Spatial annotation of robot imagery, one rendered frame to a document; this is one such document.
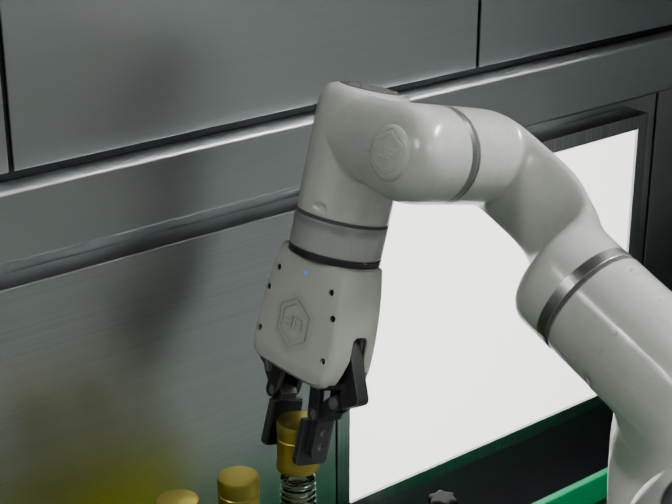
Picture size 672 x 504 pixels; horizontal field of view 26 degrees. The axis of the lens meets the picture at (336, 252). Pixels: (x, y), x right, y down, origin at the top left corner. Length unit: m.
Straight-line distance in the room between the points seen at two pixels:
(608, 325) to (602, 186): 0.62
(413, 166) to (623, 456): 0.25
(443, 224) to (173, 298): 0.31
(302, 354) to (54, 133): 0.26
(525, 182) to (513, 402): 0.50
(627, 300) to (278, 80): 0.43
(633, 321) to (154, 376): 0.46
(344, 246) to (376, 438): 0.37
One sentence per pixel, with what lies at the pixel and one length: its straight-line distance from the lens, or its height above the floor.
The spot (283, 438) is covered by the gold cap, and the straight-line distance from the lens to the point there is 1.19.
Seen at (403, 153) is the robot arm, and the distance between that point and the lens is 1.04.
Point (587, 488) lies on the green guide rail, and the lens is 1.58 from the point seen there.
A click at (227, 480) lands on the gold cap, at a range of 1.18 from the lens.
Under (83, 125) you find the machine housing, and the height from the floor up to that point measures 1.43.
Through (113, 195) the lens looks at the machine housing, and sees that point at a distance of 1.18.
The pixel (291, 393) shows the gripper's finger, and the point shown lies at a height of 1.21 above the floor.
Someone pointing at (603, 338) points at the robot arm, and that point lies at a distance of 0.97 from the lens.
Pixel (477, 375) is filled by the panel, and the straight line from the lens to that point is 1.52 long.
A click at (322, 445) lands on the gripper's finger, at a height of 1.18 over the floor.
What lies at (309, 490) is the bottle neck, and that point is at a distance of 1.22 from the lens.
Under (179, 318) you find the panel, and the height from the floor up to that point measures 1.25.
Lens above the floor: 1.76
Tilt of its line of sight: 22 degrees down
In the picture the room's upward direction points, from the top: straight up
